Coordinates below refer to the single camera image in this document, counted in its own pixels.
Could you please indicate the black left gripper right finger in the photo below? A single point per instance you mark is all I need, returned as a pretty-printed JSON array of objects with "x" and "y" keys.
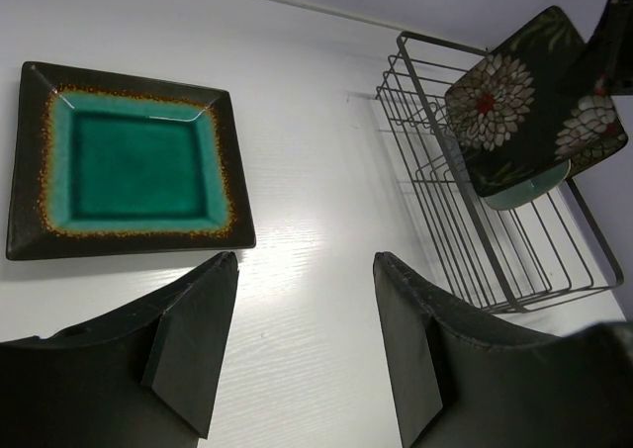
[{"x": 461, "y": 377}]

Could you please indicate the square teal black plate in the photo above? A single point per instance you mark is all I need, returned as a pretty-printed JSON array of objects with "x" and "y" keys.
[{"x": 111, "y": 164}]

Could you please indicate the light green round plate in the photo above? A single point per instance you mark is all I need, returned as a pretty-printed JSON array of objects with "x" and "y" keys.
[{"x": 529, "y": 190}]

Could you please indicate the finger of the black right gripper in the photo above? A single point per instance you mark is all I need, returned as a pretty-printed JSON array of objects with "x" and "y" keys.
[{"x": 604, "y": 67}]

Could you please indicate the black wire dish rack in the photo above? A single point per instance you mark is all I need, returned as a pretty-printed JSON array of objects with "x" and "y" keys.
[{"x": 543, "y": 254}]

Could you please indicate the black white floral square plate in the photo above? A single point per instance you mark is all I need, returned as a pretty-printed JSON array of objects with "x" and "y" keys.
[{"x": 512, "y": 123}]

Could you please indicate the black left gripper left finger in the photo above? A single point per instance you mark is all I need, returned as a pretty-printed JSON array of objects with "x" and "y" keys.
[{"x": 143, "y": 375}]

